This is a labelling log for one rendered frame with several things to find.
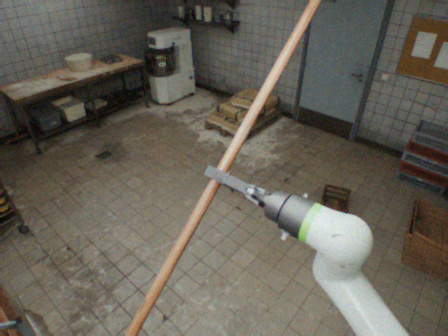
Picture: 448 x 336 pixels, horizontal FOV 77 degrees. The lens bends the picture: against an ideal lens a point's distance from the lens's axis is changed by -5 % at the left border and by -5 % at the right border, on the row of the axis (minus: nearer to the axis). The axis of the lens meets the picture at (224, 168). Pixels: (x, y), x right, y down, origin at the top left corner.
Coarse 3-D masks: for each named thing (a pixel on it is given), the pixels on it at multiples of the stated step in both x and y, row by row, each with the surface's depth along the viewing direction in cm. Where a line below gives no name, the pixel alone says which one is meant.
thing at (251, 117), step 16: (320, 0) 82; (304, 16) 81; (288, 48) 80; (272, 80) 79; (256, 112) 79; (240, 128) 79; (240, 144) 78; (224, 160) 78; (208, 192) 77; (192, 224) 76; (176, 240) 77; (176, 256) 75; (160, 272) 75; (160, 288) 75; (144, 304) 74; (144, 320) 74
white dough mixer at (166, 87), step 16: (160, 32) 517; (176, 32) 520; (160, 48) 513; (176, 48) 543; (160, 64) 519; (176, 64) 564; (192, 64) 579; (160, 80) 540; (176, 80) 560; (192, 80) 593; (160, 96) 559; (176, 96) 577
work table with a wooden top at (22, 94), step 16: (96, 64) 503; (112, 64) 501; (128, 64) 500; (32, 80) 444; (48, 80) 442; (64, 80) 440; (80, 80) 442; (96, 80) 466; (144, 80) 536; (16, 96) 393; (32, 96) 397; (48, 96) 418; (112, 96) 556; (128, 96) 555; (144, 96) 554; (96, 112) 487; (32, 128) 456; (64, 128) 457
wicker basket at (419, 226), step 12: (420, 204) 294; (420, 216) 301; (432, 216) 294; (444, 216) 287; (420, 228) 292; (432, 228) 291; (444, 228) 291; (420, 240) 256; (432, 240) 279; (420, 252) 262; (432, 252) 255; (444, 252) 249
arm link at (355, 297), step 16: (320, 272) 66; (336, 288) 63; (352, 288) 61; (368, 288) 61; (336, 304) 64; (352, 304) 60; (368, 304) 58; (384, 304) 59; (352, 320) 59; (368, 320) 57; (384, 320) 56
